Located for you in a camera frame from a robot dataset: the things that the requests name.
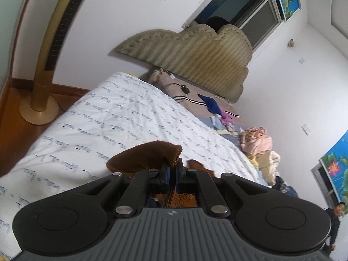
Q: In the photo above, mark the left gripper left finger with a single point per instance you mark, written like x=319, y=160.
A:
x=137, y=190

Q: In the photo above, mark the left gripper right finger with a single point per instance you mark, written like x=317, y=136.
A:
x=200, y=184

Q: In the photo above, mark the brown knit sweater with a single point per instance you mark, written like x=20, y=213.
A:
x=153, y=155

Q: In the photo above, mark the pink clothes pile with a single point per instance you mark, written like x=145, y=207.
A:
x=255, y=141

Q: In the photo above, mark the person in dark clothes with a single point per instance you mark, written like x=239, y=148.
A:
x=334, y=215

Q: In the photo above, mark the purple garment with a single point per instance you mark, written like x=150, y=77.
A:
x=226, y=118

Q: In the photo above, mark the white script-print bedsheet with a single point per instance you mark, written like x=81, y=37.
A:
x=120, y=113

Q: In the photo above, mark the blue garment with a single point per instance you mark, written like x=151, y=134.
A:
x=211, y=104

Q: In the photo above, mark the cream quilted jacket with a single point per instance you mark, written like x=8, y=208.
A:
x=267, y=164

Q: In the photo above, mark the dark floral garment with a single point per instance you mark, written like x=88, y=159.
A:
x=282, y=186

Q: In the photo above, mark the olive striped headboard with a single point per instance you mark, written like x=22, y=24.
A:
x=214, y=60

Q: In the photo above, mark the gold tower fan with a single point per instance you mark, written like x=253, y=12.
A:
x=41, y=107

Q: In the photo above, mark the lotus flower picture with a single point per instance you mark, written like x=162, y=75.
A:
x=335, y=165

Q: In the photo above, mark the dark window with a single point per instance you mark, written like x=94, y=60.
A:
x=256, y=18

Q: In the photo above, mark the black charger with cable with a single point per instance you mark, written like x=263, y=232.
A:
x=183, y=87

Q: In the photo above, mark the white wall switch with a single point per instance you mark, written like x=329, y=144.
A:
x=306, y=129

